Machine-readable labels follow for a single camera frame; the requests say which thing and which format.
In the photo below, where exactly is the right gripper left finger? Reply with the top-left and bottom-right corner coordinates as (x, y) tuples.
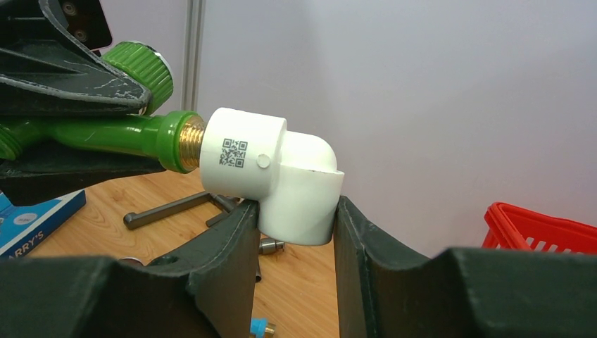
(1, 200), (260, 337)

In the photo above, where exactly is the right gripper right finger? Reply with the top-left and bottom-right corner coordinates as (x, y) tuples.
(333, 196), (596, 337)

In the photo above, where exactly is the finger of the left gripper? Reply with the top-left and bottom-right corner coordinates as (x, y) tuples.
(1, 141), (164, 206)

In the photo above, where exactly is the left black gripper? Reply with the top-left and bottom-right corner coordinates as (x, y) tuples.
(1, 0), (152, 117)

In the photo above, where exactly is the green plastic faucet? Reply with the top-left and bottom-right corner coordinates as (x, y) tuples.
(1, 41), (206, 173)

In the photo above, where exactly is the red plastic shopping basket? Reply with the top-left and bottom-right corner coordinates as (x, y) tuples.
(482, 202), (596, 255)

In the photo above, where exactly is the white plastic elbow fitting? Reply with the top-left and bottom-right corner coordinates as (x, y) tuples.
(199, 108), (344, 246)

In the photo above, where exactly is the long grey faucet white elbow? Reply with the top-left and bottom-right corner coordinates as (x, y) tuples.
(123, 192), (241, 230)

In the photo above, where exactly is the blue white faucet box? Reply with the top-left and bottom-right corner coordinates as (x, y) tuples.
(1, 189), (87, 259)

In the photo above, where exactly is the brown plastic faucet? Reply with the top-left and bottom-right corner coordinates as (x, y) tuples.
(118, 237), (285, 283)

